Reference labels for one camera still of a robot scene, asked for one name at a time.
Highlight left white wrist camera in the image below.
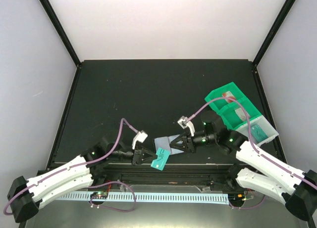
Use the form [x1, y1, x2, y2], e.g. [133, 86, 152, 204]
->
[132, 130, 148, 150]

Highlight black leather card holder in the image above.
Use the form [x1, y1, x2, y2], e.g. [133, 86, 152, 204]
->
[154, 135, 183, 155]

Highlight black frame post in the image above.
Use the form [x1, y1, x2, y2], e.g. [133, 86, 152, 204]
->
[39, 0, 81, 67]
[253, 0, 296, 67]

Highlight teal card in clear bin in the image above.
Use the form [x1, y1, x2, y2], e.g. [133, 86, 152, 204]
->
[251, 124, 268, 143]

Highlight left black frame post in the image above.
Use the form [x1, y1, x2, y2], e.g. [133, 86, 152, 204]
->
[39, 0, 81, 67]

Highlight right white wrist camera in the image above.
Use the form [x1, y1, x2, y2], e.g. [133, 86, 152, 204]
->
[177, 116, 195, 137]

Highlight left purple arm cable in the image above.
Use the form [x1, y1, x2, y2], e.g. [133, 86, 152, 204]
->
[3, 118, 139, 216]

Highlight black aluminium rail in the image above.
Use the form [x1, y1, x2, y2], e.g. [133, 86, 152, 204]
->
[92, 163, 244, 192]

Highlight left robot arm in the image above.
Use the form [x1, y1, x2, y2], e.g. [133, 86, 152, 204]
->
[4, 131, 157, 223]

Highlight clear plastic bin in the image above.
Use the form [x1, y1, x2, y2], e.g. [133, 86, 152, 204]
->
[230, 115, 279, 147]

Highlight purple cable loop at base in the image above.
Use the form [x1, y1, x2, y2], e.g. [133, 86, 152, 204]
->
[89, 180, 137, 213]

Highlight green two-compartment bin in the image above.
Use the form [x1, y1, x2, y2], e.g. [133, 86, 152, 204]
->
[205, 82, 262, 129]

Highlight white slotted cable duct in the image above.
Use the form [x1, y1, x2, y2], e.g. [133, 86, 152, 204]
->
[58, 191, 229, 205]

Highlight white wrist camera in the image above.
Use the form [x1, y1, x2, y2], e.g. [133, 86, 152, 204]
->
[177, 116, 195, 137]
[132, 130, 148, 150]

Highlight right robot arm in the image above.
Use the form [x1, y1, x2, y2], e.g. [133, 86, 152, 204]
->
[169, 110, 317, 222]

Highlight right black frame post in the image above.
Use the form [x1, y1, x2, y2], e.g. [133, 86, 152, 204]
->
[253, 0, 296, 67]

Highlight small electronics board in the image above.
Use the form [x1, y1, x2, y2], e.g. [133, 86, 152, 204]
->
[90, 191, 108, 199]

